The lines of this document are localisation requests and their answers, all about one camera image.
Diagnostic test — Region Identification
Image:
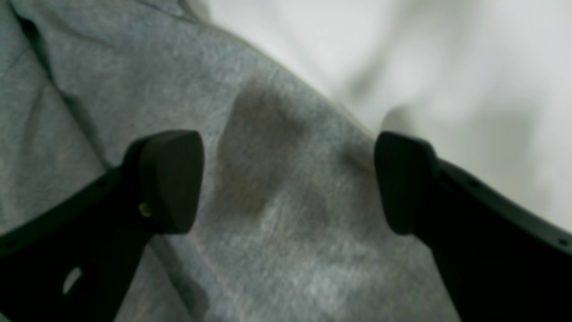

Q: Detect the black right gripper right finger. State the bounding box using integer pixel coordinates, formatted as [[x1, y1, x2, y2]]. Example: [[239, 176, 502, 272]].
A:
[[374, 131, 572, 322]]

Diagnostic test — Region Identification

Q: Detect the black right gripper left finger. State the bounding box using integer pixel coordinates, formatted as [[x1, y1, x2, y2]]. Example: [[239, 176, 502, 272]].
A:
[[0, 130, 204, 322]]

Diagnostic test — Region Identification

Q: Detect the grey t-shirt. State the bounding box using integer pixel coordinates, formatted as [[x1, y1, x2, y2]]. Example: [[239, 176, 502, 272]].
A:
[[0, 0, 459, 322]]

